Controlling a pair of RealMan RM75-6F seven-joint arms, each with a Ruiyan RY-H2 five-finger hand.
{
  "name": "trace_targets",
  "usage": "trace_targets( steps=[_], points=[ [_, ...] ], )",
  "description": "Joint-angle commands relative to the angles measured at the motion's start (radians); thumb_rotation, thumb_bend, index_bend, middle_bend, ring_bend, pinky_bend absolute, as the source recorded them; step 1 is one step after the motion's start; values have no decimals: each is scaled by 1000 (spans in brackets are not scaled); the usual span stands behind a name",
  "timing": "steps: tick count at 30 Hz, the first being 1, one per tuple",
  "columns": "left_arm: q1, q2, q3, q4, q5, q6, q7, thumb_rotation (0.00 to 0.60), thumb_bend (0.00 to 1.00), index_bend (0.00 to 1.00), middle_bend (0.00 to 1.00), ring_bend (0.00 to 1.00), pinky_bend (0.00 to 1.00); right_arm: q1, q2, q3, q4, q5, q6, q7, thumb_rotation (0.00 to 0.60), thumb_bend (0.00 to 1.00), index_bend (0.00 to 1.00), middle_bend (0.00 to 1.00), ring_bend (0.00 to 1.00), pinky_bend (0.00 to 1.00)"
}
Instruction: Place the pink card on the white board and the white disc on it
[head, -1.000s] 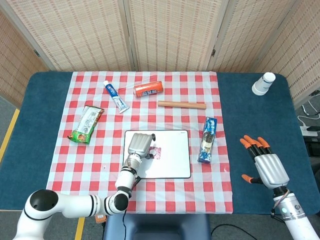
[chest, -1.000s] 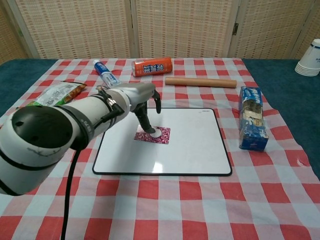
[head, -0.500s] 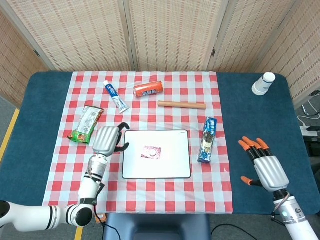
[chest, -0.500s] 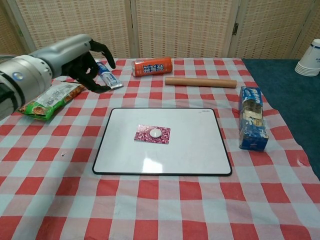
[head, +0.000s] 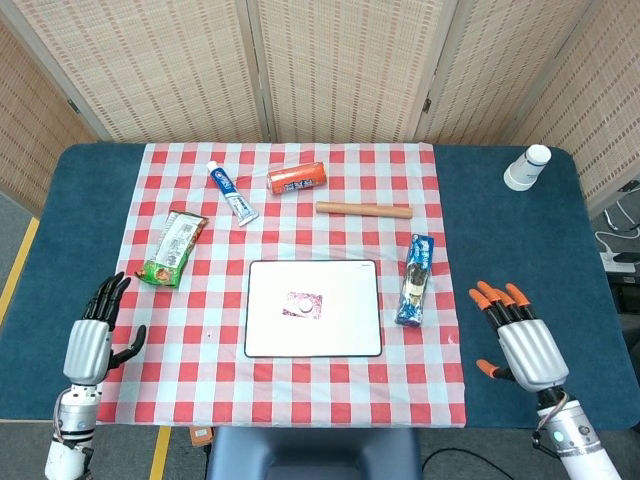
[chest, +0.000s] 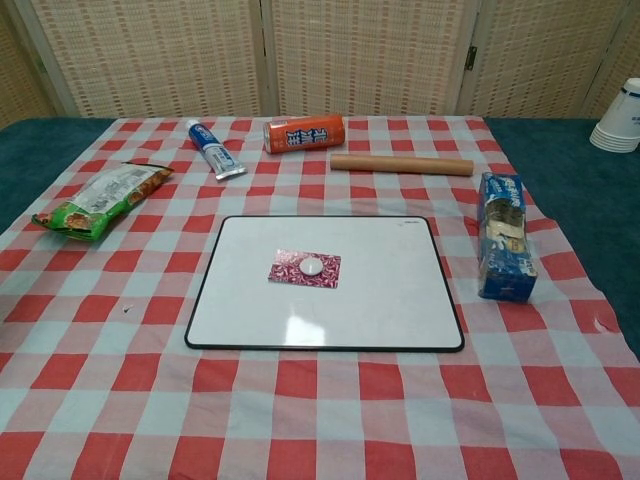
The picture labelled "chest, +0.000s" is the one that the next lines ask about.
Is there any small pink patterned packet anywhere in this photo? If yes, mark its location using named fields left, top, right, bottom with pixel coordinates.
left=267, top=248, right=343, bottom=290

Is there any orange drink can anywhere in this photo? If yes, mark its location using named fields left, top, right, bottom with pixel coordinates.
left=263, top=113, right=347, bottom=156

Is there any wooden rolling pin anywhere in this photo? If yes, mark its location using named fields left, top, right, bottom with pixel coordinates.
left=329, top=153, right=475, bottom=178

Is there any blue white toothpaste tube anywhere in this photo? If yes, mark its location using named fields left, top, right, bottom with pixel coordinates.
left=186, top=118, right=248, bottom=183

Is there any red white checkered tablecloth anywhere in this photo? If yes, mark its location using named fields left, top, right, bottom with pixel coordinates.
left=0, top=115, right=640, bottom=480

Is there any blue cookie box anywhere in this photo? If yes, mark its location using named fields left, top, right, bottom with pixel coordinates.
left=475, top=171, right=539, bottom=303

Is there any woven folding screen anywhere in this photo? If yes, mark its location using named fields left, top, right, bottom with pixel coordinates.
left=0, top=0, right=640, bottom=121

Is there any green snack bag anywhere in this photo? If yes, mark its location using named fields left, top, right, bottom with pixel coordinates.
left=31, top=160, right=175, bottom=245

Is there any white paper cup stack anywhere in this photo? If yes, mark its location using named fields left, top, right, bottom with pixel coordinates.
left=588, top=77, right=640, bottom=154

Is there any white board black frame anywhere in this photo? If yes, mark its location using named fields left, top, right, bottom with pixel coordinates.
left=184, top=215, right=466, bottom=352

